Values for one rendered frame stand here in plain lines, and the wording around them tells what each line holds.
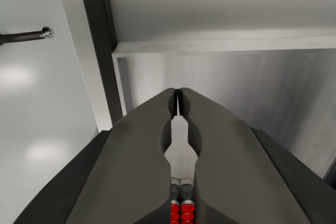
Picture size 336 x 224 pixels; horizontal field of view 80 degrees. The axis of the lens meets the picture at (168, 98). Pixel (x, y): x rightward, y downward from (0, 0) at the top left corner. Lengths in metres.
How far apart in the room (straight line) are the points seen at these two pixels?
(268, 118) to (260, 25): 0.12
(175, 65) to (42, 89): 1.32
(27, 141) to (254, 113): 1.75
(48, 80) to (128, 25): 1.24
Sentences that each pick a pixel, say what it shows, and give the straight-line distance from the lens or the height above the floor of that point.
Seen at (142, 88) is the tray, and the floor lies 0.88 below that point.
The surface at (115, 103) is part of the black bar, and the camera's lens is 0.24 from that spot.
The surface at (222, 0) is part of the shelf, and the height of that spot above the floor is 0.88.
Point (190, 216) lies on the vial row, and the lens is 0.36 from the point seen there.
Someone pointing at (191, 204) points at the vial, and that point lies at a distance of 0.33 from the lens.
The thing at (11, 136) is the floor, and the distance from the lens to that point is 1.91.
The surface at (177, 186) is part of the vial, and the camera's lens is 0.35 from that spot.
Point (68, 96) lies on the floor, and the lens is 1.45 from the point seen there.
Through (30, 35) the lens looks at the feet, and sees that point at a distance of 1.25.
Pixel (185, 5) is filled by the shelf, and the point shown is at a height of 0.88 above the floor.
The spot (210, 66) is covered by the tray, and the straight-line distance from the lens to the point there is 0.23.
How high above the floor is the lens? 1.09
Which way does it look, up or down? 57 degrees down
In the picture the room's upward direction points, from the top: 179 degrees counter-clockwise
